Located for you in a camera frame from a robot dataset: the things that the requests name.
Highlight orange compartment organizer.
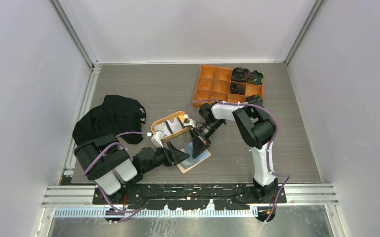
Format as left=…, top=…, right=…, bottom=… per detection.
left=192, top=65, right=264, bottom=108

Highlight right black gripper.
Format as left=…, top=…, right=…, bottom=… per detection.
left=189, top=119, right=224, bottom=159

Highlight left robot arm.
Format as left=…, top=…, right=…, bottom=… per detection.
left=74, top=134, right=190, bottom=204

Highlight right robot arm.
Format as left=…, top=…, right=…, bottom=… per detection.
left=190, top=99, right=279, bottom=203

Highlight dark rolled tie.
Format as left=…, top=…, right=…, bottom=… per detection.
left=229, top=82, right=246, bottom=95
left=231, top=67, right=252, bottom=82

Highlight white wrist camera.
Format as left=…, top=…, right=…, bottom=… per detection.
left=183, top=114, right=196, bottom=128
left=151, top=130, right=164, bottom=148

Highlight green patterned rolled tie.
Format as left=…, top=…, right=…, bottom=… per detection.
left=249, top=70, right=264, bottom=85

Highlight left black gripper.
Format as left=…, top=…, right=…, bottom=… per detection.
left=142, top=141, right=189, bottom=173

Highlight dark rolled tie middle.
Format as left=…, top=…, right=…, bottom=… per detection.
left=229, top=82, right=246, bottom=95

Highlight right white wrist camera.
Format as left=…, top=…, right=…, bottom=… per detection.
left=183, top=114, right=196, bottom=128

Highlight yellow oval tray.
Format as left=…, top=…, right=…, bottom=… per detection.
left=151, top=111, right=190, bottom=142

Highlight orange credit card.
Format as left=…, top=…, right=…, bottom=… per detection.
left=154, top=123, right=168, bottom=134

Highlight beige leather card holder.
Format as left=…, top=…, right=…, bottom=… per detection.
left=177, top=142, right=211, bottom=174

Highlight dark rolled tie top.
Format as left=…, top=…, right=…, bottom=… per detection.
left=231, top=67, right=252, bottom=82

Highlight silver credit card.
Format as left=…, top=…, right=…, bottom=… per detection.
left=170, top=118, right=185, bottom=133

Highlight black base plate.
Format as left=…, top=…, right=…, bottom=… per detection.
left=109, top=183, right=287, bottom=210

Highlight black cloth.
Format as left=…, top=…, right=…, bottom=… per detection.
left=72, top=95, right=147, bottom=145

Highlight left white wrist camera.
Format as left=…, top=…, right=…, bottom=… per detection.
left=151, top=130, right=164, bottom=148

